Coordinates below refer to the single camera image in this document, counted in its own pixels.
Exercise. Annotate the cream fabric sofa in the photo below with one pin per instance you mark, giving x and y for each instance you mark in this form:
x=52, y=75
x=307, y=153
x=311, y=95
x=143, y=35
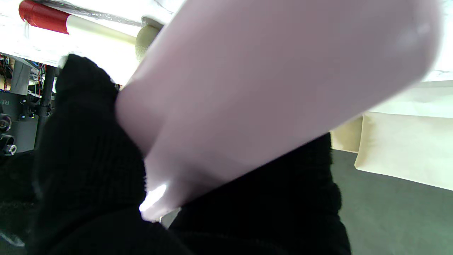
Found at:
x=407, y=152

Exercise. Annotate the pink thermos bottle body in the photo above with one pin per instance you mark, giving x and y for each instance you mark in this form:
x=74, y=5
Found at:
x=265, y=88

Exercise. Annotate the grey robot stand with cameras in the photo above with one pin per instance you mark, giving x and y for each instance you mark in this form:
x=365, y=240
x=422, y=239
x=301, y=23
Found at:
x=21, y=124

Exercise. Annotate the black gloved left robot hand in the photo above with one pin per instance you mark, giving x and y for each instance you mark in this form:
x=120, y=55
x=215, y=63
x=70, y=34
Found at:
x=88, y=159

